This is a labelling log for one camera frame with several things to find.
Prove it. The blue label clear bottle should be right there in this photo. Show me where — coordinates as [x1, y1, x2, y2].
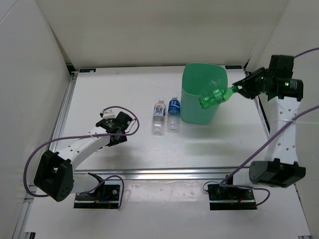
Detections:
[167, 96, 180, 132]

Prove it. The white orange label clear bottle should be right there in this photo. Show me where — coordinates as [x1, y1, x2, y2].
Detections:
[152, 99, 166, 135]

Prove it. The aluminium front table rail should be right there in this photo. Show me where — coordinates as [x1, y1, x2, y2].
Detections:
[74, 167, 235, 180]

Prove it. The clear plastic bottle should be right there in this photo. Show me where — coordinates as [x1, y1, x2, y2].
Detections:
[197, 79, 223, 96]

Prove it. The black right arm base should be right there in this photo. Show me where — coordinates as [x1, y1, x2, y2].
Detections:
[202, 181, 257, 211]

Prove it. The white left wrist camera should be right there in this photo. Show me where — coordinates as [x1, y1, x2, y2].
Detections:
[100, 110, 116, 119]

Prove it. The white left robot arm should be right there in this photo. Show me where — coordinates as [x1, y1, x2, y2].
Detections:
[33, 110, 134, 202]

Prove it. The green plastic bottle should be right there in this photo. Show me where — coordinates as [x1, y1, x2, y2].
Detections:
[199, 86, 239, 109]

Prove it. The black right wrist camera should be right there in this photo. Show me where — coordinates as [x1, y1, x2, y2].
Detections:
[268, 55, 295, 78]

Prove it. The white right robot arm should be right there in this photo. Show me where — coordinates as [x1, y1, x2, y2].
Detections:
[224, 55, 306, 199]

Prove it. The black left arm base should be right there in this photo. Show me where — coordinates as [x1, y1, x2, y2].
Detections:
[73, 173, 125, 209]

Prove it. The green plastic bin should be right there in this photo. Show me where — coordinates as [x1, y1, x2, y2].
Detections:
[180, 63, 228, 124]

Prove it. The aluminium right table rail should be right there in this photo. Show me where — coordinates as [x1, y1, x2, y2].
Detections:
[250, 73, 270, 138]

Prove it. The aluminium table rail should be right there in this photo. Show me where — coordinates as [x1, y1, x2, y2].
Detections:
[52, 71, 78, 139]
[250, 73, 270, 138]
[74, 167, 235, 180]

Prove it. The aluminium left table rail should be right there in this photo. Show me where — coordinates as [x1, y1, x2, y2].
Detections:
[52, 71, 78, 139]

